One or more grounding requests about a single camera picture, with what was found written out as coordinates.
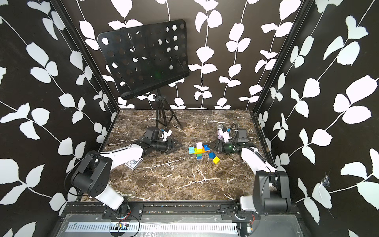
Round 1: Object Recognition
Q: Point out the yellow square lego brick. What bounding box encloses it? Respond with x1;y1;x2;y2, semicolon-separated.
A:
213;157;220;164

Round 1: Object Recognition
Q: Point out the blue lego brick pair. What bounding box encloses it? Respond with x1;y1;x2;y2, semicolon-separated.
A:
203;145;210;152

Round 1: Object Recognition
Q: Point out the lilac square lego brick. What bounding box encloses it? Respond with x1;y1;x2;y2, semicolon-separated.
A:
196;142;203;150

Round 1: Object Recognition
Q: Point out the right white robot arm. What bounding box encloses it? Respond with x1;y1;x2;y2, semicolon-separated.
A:
210;125;291;213

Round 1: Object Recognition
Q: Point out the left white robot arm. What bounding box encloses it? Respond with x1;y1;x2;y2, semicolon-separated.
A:
70;126;183;210

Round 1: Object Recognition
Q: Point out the purple glitter microphone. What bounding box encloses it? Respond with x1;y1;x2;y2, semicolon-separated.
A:
217;123;224;140

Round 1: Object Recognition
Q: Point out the blue playing card box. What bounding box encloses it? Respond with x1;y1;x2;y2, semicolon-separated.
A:
125;159;143;170

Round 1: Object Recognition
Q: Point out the black perforated music stand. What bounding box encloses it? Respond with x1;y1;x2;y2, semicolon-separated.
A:
97;19;190;128

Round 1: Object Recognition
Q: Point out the white slotted cable duct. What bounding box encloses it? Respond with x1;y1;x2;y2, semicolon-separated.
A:
64;222;237;234

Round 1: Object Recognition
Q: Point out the black front mounting rail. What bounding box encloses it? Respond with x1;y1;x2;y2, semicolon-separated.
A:
63;201;300;221

